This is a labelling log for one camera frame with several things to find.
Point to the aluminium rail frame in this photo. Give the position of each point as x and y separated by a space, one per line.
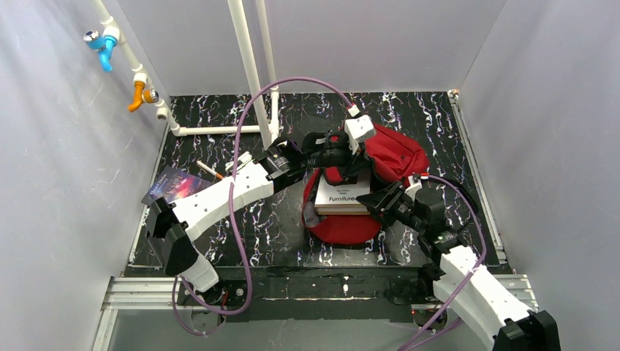
275 298

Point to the white furniture book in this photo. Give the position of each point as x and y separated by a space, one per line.
341 199

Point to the red student backpack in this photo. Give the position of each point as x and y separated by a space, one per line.
395 157

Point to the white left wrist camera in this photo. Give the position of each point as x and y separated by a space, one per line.
359 128

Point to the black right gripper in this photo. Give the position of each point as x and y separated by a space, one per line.
385 202

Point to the orange faucet valve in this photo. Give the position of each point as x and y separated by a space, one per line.
142 95

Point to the white orange-tipped marker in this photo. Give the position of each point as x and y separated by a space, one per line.
208 169

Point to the blue faucet valve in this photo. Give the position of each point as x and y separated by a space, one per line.
103 45

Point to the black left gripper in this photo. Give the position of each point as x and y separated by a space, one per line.
349 158

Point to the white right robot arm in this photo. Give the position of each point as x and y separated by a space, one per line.
457 277

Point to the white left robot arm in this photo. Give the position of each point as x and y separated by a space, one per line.
172 228

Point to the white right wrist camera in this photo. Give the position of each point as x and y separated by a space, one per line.
415 183

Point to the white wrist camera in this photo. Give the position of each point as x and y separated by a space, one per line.
359 128
415 183

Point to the dark galaxy cover book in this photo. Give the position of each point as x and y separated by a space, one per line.
174 184

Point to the white stapler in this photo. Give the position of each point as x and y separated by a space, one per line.
244 159

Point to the white PVC pipe frame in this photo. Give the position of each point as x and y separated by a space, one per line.
185 48

